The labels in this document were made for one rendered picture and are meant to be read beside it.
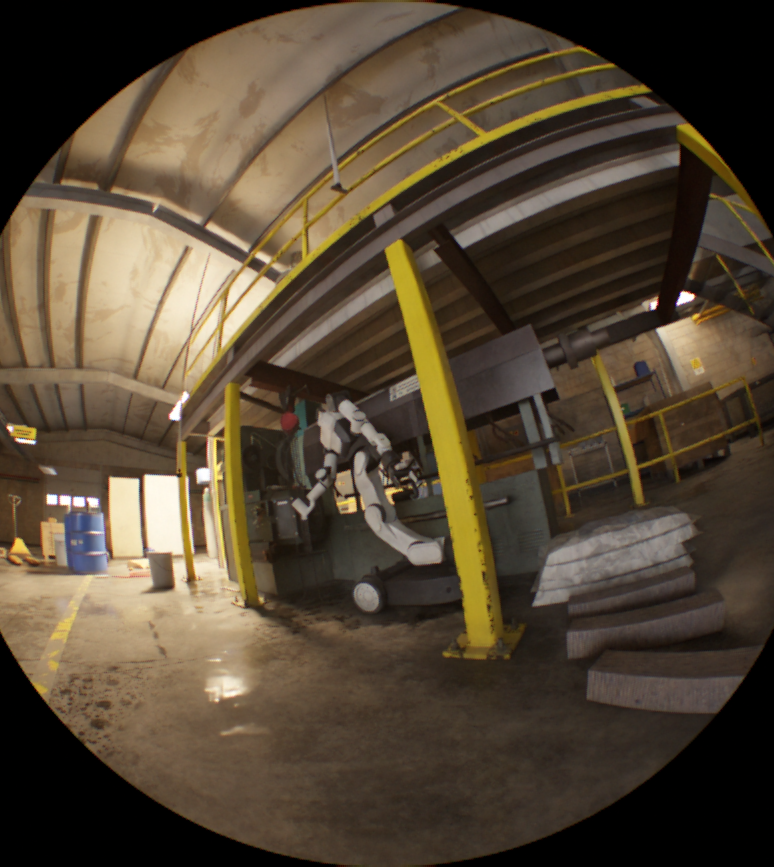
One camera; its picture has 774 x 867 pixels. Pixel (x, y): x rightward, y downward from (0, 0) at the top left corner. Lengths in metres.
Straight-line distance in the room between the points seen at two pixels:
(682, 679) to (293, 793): 0.71
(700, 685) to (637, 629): 0.31
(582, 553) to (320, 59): 5.52
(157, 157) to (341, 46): 3.07
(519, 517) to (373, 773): 1.53
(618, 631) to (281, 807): 0.82
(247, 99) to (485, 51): 3.27
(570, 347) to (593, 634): 1.62
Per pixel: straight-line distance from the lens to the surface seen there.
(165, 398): 10.66
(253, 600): 2.30
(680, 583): 1.13
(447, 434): 0.98
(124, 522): 8.07
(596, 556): 1.29
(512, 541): 1.87
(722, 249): 3.44
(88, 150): 6.05
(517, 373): 1.96
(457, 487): 0.96
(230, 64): 5.26
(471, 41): 5.32
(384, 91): 5.06
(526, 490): 1.81
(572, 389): 6.84
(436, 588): 1.50
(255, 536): 2.66
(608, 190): 2.06
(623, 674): 0.71
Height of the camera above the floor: 0.52
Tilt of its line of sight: 15 degrees up
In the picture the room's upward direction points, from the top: 10 degrees counter-clockwise
